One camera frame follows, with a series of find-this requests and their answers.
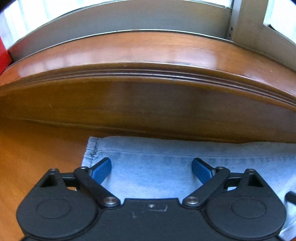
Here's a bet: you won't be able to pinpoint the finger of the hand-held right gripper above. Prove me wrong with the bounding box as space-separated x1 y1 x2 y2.
285 191 296 206

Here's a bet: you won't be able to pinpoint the light blue jeans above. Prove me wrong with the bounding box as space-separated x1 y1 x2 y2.
81 136 296 241

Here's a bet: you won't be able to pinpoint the red box with white lid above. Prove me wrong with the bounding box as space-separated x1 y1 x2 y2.
0 37 13 76

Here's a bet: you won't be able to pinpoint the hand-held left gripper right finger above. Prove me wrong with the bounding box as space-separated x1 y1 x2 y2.
182 158 264 207

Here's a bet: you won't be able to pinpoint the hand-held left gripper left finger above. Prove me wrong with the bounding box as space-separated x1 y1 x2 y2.
40 158 121 207

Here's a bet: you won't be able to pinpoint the wooden window surround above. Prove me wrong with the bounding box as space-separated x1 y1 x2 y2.
0 31 296 143

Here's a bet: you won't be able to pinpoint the window with metal frame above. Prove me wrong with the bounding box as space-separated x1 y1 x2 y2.
0 0 296 70

